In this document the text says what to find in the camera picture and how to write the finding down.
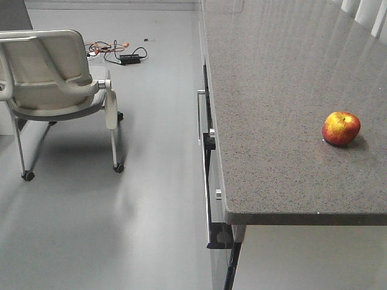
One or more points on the red yellow apple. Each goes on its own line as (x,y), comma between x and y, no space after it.
(340,128)

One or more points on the black built-in oven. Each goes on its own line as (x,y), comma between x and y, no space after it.
(224,251)

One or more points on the beige office chair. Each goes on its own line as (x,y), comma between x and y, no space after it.
(45,76)

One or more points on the silver oven door handle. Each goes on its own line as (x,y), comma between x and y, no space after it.
(200,93)

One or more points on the black power adapter with cable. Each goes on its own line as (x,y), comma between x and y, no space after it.
(127,59)

